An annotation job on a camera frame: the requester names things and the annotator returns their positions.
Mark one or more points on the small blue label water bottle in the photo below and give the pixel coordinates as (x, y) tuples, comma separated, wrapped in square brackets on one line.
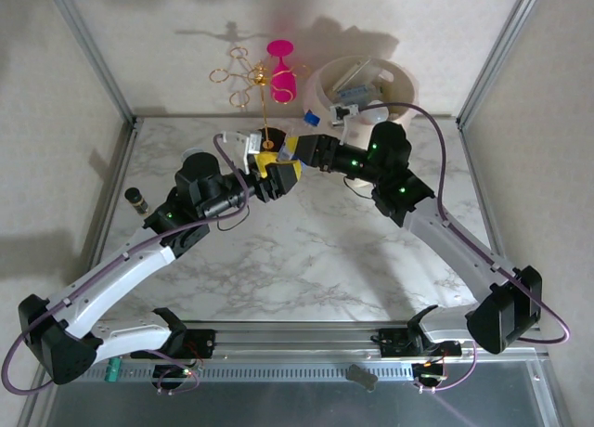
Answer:
[(312, 119)]

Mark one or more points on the tall clear plastic bottle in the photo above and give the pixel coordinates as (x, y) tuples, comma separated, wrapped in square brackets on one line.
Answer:
[(352, 74)]

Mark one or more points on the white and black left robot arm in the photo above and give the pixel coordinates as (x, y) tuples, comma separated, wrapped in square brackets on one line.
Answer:
[(116, 274)]

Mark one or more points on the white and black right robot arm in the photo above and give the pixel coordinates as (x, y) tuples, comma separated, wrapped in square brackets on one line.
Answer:
[(455, 241)]

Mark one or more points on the white plastic bucket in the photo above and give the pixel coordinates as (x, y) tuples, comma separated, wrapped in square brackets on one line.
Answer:
[(310, 103)]

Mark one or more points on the small black capped brown bottle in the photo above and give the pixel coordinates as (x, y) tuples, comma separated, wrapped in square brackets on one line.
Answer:
[(137, 200)]

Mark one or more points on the pink wine glass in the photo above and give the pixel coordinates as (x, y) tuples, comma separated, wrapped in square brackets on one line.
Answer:
[(280, 81)]

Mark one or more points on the black controller box green light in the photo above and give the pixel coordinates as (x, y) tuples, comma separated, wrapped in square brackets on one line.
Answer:
[(174, 372), (429, 372)]

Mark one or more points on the green terminal connector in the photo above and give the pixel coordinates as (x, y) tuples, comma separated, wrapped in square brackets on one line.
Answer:
[(114, 370)]

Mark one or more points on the grey metal shelf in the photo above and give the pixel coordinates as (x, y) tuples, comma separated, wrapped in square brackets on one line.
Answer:
[(278, 408)]

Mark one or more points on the aluminium frame post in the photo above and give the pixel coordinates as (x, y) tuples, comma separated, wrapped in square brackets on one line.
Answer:
[(93, 55), (501, 55)]

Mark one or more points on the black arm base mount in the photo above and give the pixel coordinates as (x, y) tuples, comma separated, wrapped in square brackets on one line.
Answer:
[(199, 343), (394, 342)]

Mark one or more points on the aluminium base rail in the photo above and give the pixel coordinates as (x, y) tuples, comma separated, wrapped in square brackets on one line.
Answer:
[(297, 341)]

